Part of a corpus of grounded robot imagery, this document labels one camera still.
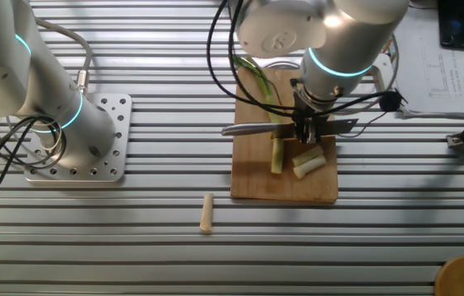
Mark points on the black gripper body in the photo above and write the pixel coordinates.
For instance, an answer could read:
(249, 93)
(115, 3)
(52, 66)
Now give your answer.
(308, 117)

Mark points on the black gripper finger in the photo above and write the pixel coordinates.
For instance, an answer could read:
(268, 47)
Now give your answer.
(315, 130)
(302, 131)

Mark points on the steel cleaver knife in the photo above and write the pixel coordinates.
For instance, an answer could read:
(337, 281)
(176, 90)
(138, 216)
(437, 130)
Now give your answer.
(248, 129)

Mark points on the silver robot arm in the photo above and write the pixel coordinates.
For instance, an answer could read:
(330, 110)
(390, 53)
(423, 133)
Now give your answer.
(1, 61)

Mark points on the pale green scallion piece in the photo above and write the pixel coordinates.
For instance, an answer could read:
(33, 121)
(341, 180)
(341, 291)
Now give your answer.
(307, 156)

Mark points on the short white scallion piece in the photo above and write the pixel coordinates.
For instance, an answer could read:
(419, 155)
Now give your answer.
(309, 166)

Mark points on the long scallion with green top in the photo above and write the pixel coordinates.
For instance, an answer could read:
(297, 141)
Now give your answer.
(265, 88)

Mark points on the wooden cutting board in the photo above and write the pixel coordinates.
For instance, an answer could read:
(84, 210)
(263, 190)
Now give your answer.
(256, 181)

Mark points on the white scallion root end piece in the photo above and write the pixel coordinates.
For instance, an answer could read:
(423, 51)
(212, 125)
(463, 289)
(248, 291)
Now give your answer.
(206, 214)

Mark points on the white paper sheets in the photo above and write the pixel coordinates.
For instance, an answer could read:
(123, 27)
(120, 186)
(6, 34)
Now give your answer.
(442, 82)

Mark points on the black smartphone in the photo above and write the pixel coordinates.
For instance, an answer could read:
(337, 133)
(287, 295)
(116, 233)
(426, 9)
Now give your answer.
(454, 24)

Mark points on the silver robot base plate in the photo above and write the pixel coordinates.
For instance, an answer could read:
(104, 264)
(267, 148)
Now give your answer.
(119, 107)

